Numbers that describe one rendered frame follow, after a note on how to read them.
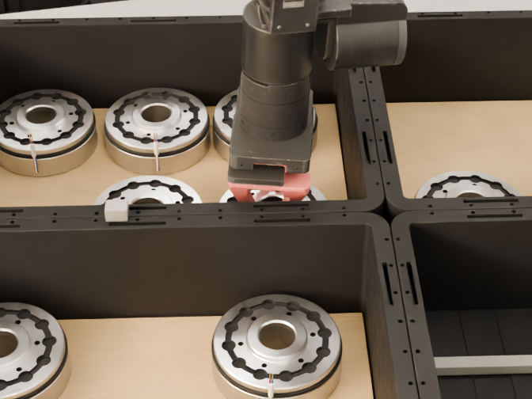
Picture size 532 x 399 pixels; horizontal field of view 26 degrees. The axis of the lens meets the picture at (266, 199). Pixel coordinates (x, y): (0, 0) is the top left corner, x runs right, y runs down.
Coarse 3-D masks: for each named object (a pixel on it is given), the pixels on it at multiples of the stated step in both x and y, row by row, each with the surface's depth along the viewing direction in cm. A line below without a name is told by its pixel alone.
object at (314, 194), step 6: (312, 186) 105; (228, 192) 105; (252, 192) 105; (312, 192) 105; (318, 192) 105; (222, 198) 104; (228, 198) 104; (234, 198) 104; (306, 198) 104; (312, 198) 104; (318, 198) 104; (324, 198) 104
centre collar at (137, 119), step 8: (144, 104) 114; (152, 104) 114; (160, 104) 114; (168, 104) 114; (176, 104) 114; (136, 112) 113; (144, 112) 114; (176, 112) 113; (136, 120) 112; (144, 120) 112; (168, 120) 112; (176, 120) 112; (144, 128) 112; (152, 128) 111; (160, 128) 111; (168, 128) 112
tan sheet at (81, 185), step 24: (96, 120) 118; (336, 120) 118; (336, 144) 115; (0, 168) 112; (96, 168) 112; (120, 168) 112; (192, 168) 112; (216, 168) 112; (312, 168) 112; (336, 168) 112; (0, 192) 110; (24, 192) 110; (48, 192) 110; (72, 192) 110; (96, 192) 110; (216, 192) 110; (336, 192) 110
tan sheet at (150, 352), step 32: (64, 320) 97; (96, 320) 97; (128, 320) 97; (160, 320) 97; (192, 320) 97; (352, 320) 97; (96, 352) 94; (128, 352) 94; (160, 352) 94; (192, 352) 94; (352, 352) 94; (96, 384) 92; (128, 384) 92; (160, 384) 92; (192, 384) 92; (352, 384) 92
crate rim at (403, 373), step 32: (0, 224) 91; (32, 224) 91; (64, 224) 91; (96, 224) 91; (128, 224) 92; (160, 224) 92; (192, 224) 91; (224, 224) 91; (256, 224) 91; (288, 224) 91; (320, 224) 91; (352, 224) 91; (384, 224) 91; (384, 256) 88; (384, 288) 86; (384, 320) 84
